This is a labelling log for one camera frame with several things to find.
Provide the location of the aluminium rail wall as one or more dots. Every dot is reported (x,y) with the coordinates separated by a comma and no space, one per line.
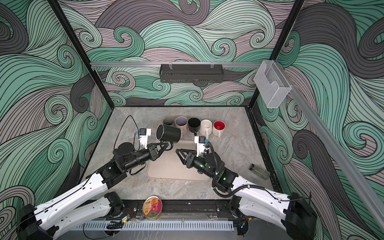
(137,64)
(364,190)

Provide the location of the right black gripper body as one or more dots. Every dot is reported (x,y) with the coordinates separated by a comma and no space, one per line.
(202,164)

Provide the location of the small clear bottle black cap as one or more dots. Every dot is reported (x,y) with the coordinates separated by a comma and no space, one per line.
(260,171)

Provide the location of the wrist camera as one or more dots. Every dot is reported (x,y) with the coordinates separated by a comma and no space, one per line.
(143,136)
(202,149)

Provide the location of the white slotted cable duct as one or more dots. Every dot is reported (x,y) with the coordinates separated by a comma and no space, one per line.
(178,226)

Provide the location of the grey upside-down mug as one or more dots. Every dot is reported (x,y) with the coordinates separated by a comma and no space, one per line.
(169,121)

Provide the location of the clear acrylic wall holder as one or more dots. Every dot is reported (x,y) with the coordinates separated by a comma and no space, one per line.
(273,83)

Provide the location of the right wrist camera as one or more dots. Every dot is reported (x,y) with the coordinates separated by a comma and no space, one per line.
(202,149)

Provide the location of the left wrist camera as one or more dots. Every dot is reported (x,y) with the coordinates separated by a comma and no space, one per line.
(143,136)

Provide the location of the cream mug red inside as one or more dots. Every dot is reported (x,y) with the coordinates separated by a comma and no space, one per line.
(218,128)

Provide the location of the black wall shelf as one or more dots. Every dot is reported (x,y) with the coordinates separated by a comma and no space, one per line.
(191,74)

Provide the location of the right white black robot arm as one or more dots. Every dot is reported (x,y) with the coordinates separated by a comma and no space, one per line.
(293,213)

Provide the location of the aluminium rail right wall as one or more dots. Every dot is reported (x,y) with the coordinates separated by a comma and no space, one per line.
(364,190)

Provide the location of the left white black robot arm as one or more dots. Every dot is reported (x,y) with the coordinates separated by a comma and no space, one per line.
(89,199)

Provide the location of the black speckled upside-down mug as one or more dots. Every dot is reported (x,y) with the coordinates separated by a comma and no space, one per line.
(165,133)

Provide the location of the round colourful tin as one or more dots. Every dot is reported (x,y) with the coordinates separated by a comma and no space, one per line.
(152,207)

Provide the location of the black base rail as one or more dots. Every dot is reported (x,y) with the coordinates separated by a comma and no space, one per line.
(221,208)

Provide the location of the pink upside-down mug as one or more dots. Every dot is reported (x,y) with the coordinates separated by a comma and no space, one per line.
(181,122)

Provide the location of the aluminium rail back wall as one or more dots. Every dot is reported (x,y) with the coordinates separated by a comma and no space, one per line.
(137,64)

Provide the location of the black mug white base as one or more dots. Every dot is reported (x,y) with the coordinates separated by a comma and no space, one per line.
(194,125)

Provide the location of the beige rectangular tray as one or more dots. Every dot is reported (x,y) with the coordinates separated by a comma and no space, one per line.
(170,167)

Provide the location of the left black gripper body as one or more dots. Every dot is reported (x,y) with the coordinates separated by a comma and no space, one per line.
(139,158)

